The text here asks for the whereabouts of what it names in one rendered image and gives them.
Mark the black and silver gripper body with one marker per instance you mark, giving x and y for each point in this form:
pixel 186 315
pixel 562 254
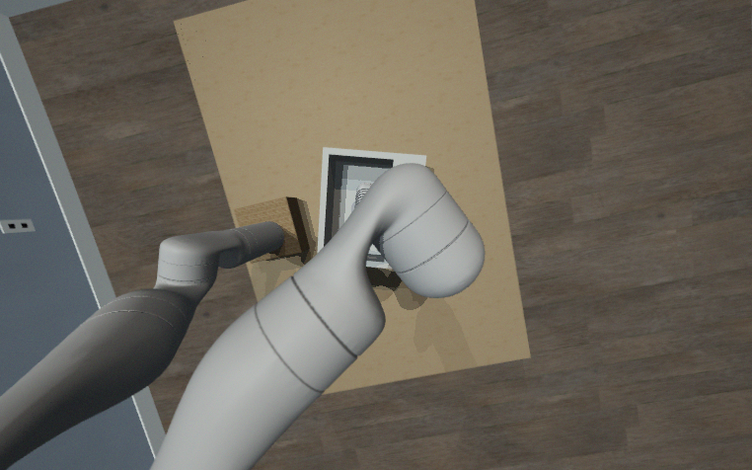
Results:
pixel 361 190

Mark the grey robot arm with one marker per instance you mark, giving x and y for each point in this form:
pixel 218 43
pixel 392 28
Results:
pixel 277 358

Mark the grey square sink basin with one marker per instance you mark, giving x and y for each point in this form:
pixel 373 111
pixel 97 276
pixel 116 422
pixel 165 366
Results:
pixel 343 170

